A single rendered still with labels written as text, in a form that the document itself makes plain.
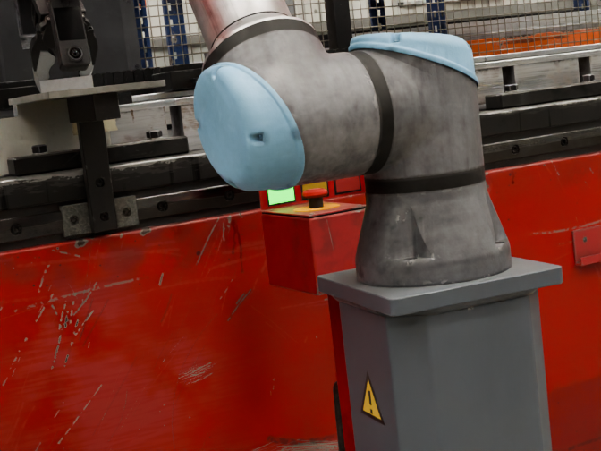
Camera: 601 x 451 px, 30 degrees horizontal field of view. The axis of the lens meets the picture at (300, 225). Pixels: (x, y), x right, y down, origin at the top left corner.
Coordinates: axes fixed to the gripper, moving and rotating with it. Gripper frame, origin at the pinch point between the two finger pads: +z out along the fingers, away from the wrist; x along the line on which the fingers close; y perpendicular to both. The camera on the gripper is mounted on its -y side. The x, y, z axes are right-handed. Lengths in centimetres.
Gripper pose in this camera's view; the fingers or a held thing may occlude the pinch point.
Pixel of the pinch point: (63, 88)
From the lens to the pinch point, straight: 186.9
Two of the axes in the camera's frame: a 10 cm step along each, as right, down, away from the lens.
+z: -1.7, 7.0, 6.9
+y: -3.7, -7.0, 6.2
